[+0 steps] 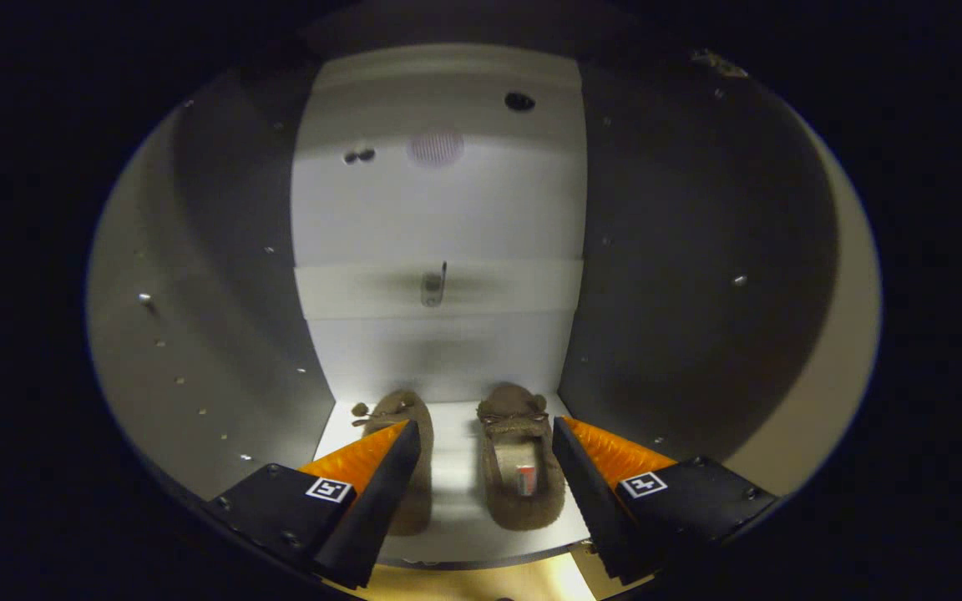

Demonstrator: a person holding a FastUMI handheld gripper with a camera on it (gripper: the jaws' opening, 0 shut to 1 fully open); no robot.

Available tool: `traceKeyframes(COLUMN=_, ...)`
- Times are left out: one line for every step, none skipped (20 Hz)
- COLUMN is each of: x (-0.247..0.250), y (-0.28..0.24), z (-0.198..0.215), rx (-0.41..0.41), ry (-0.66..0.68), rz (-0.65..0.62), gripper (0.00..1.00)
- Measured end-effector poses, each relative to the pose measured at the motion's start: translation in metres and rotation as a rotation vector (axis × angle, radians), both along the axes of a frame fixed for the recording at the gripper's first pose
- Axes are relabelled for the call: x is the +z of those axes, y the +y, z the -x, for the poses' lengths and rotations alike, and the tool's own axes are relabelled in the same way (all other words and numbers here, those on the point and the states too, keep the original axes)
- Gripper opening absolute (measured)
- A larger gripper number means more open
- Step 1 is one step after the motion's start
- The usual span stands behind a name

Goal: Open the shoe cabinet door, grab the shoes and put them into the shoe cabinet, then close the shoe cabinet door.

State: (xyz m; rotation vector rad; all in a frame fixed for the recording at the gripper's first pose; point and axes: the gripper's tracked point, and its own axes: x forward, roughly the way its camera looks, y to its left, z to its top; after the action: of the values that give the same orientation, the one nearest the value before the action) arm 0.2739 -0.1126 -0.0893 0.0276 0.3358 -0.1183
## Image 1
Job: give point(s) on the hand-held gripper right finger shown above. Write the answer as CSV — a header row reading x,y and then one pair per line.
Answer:
x,y
585,509

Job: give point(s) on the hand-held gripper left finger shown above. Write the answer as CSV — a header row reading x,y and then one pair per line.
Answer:
x,y
381,513

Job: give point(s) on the brown fuzzy shoe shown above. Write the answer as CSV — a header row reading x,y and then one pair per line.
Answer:
x,y
502,492
404,407

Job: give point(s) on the grey shoe cabinet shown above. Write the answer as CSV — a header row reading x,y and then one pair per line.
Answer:
x,y
439,217

